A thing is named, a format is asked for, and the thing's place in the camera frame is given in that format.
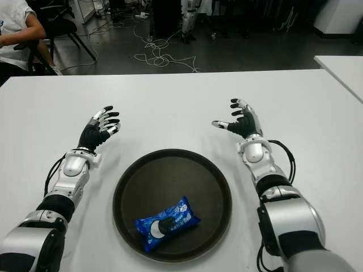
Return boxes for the white side table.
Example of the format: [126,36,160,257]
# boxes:
[313,55,363,104]

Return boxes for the seated person in white shirt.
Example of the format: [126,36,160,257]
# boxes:
[0,0,63,86]

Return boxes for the left robot hand black silver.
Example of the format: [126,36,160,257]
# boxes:
[78,105,121,152]

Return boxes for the black office chair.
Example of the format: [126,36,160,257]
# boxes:
[14,0,97,76]

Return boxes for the tangled white floor cable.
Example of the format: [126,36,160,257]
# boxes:
[85,14,201,74]

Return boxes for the round dark brown tray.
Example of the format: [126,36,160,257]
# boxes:
[112,148,233,255]

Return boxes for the black stand with caster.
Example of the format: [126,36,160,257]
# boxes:
[202,11,227,40]

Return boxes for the white angled cabinet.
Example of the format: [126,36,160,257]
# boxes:
[313,0,363,39]

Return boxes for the folded metal frame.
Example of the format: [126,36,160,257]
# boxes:
[279,5,298,32]

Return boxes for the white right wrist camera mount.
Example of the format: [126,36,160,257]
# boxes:
[237,143,247,164]

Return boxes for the blue Oreo cookie pack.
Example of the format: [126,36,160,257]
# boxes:
[133,195,202,253]

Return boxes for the white storage unit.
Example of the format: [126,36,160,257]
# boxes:
[67,0,99,25]

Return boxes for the black cabinet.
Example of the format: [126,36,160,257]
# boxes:
[151,0,184,40]

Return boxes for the silver humanoid robot legs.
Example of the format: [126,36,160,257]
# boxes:
[180,0,202,45]

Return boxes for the right robot hand black silver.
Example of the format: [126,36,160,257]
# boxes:
[212,98,264,139]

